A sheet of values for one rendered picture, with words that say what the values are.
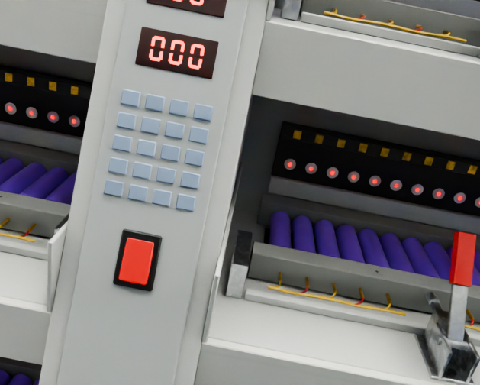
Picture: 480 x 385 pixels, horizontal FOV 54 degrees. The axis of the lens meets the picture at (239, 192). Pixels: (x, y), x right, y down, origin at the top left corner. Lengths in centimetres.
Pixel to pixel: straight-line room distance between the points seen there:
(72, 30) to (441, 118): 24
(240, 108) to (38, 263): 18
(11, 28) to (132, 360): 22
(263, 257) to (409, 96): 15
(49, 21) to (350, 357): 28
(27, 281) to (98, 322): 6
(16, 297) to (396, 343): 25
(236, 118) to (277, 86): 4
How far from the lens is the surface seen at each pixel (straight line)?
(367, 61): 30
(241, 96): 29
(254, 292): 34
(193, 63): 29
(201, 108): 28
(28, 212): 38
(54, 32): 33
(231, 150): 28
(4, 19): 34
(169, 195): 28
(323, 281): 36
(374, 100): 31
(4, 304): 33
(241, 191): 48
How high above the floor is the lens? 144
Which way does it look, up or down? 3 degrees down
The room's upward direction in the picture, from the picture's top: 11 degrees clockwise
